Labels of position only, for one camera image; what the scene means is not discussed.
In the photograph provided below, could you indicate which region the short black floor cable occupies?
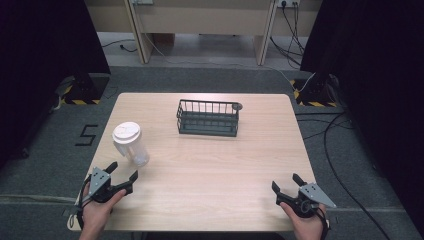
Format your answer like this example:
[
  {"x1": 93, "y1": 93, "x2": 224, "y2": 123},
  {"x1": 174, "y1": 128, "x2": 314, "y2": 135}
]
[{"x1": 100, "y1": 38, "x2": 138, "y2": 54}]

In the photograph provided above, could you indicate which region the black stand base striped tape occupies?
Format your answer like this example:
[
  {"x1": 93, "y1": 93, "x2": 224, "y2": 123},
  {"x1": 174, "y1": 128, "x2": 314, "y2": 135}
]
[
  {"x1": 289, "y1": 72, "x2": 340, "y2": 108},
  {"x1": 54, "y1": 72, "x2": 111, "y2": 106}
]

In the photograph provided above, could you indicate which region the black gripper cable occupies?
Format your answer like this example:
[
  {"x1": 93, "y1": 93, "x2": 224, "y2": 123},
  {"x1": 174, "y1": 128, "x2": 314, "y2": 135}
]
[
  {"x1": 68, "y1": 174, "x2": 93, "y2": 231},
  {"x1": 313, "y1": 206, "x2": 332, "y2": 240}
]

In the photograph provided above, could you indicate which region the clear plastic cup white lid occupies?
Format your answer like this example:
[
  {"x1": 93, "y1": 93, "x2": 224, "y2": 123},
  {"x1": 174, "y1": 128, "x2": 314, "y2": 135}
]
[{"x1": 111, "y1": 121, "x2": 151, "y2": 168}]

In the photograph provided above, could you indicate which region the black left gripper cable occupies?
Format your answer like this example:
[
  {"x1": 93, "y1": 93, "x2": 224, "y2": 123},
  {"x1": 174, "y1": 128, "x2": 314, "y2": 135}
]
[{"x1": 68, "y1": 174, "x2": 93, "y2": 231}]

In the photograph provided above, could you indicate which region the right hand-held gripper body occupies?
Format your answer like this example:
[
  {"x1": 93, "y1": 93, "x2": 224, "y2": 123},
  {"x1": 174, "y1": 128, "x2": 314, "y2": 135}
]
[{"x1": 275, "y1": 182, "x2": 337, "y2": 220}]

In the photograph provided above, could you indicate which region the person's left hand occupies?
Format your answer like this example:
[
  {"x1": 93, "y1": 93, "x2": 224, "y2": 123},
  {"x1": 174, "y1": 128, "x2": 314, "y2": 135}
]
[{"x1": 80, "y1": 184, "x2": 128, "y2": 238}]

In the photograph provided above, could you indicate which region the long black floor cable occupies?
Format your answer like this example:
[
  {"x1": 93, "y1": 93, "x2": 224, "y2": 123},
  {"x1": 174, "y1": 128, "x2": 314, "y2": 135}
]
[{"x1": 294, "y1": 111, "x2": 393, "y2": 240}]

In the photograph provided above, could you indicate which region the dark green wire basket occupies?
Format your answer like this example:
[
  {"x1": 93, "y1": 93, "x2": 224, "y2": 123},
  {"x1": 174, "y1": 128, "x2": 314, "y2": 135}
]
[{"x1": 175, "y1": 98, "x2": 244, "y2": 138}]

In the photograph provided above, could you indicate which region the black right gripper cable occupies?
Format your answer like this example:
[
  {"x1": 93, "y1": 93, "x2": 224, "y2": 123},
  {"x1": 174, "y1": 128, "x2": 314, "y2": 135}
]
[{"x1": 313, "y1": 206, "x2": 332, "y2": 240}]

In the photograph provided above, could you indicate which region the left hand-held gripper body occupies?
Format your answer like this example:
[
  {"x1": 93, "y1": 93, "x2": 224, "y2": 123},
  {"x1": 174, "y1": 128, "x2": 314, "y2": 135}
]
[{"x1": 86, "y1": 166, "x2": 134, "y2": 204}]

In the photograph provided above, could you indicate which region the black curtain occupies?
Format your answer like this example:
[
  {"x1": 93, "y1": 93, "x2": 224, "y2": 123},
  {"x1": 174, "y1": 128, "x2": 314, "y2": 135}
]
[
  {"x1": 0, "y1": 0, "x2": 112, "y2": 169},
  {"x1": 299, "y1": 0, "x2": 424, "y2": 231}
]

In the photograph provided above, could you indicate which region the beige wooden desk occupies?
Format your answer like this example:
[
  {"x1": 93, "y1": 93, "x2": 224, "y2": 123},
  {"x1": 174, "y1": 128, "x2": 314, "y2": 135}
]
[{"x1": 83, "y1": 0, "x2": 325, "y2": 66}]

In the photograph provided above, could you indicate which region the bundle of black plugged cables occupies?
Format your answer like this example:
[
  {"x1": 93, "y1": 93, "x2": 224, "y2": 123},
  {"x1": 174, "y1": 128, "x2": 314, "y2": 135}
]
[{"x1": 269, "y1": 1, "x2": 306, "y2": 68}]

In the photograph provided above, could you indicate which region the person's right hand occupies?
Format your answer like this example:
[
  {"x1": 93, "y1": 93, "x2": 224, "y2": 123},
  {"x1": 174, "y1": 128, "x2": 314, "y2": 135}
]
[{"x1": 279, "y1": 201, "x2": 330, "y2": 240}]

